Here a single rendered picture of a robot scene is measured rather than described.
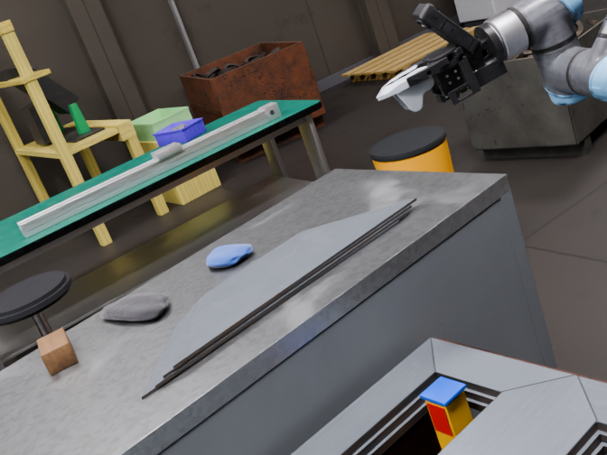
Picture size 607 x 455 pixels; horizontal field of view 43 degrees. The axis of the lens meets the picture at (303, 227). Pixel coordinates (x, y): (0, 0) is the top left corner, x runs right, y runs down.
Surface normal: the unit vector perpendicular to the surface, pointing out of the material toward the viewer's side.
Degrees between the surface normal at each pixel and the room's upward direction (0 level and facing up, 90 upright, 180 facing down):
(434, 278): 90
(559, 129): 90
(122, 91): 90
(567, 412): 0
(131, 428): 0
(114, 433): 0
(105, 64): 90
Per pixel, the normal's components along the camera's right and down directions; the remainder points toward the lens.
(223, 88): 0.39, 0.20
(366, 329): 0.61, 0.08
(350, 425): -0.33, -0.88
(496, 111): -0.66, 0.47
